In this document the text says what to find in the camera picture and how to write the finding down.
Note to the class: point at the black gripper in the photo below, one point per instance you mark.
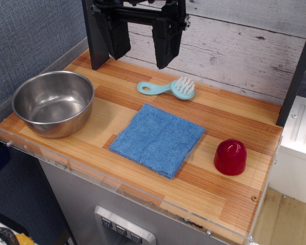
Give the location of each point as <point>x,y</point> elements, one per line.
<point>167,26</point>

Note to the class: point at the red plastic dome object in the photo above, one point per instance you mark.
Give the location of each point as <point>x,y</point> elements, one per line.
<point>230,157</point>

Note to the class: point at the stainless steel pot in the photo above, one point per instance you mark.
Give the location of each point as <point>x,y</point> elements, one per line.
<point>54,104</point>

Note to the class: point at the light blue scrub brush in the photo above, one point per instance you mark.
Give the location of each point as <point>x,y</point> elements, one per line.
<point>183,88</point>

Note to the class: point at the blue folded cloth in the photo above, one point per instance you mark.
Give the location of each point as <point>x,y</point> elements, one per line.
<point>157,140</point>

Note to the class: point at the grey cabinet with dispenser panel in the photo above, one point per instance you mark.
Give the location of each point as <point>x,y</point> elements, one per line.
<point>100,209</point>

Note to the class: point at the white side unit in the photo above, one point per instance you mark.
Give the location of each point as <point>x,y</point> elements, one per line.
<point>288,174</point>

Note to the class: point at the clear acrylic edge guard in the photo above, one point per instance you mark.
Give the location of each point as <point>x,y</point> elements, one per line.
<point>244,194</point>

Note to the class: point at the black right vertical post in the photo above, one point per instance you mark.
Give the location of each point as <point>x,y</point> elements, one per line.
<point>293,89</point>

